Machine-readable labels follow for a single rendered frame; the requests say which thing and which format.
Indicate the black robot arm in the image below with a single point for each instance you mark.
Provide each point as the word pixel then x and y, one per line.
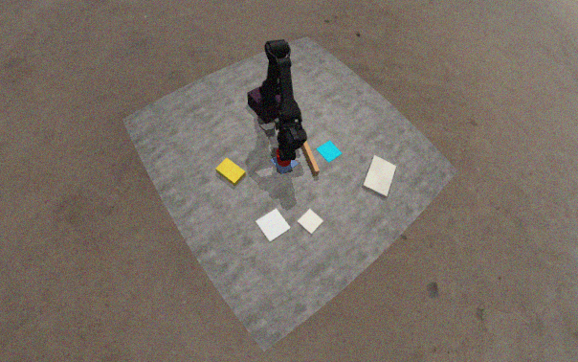
pixel 288 109

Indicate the tan flat bar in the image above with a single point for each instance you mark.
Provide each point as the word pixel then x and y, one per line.
pixel 310 159

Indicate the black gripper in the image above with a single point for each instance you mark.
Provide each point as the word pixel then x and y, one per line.
pixel 285 153

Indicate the white flat slab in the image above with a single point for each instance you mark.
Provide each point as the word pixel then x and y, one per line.
pixel 272 225

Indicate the white rectangular block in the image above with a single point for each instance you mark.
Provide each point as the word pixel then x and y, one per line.
pixel 379 176

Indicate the yellow flat block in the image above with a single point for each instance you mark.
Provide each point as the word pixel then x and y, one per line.
pixel 231 171

